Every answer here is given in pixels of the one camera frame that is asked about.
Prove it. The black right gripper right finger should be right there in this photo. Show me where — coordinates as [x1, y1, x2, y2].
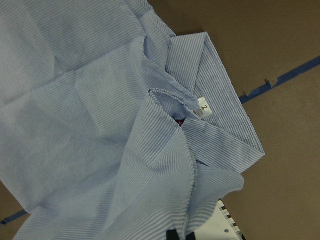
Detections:
[186, 232, 196, 240]

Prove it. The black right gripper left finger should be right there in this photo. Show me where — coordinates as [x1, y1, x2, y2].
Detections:
[166, 229, 179, 240]

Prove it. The light blue striped shirt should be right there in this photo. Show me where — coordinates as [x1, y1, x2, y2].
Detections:
[0, 0, 265, 240]

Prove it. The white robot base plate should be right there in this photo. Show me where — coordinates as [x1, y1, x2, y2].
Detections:
[194, 200, 246, 240]

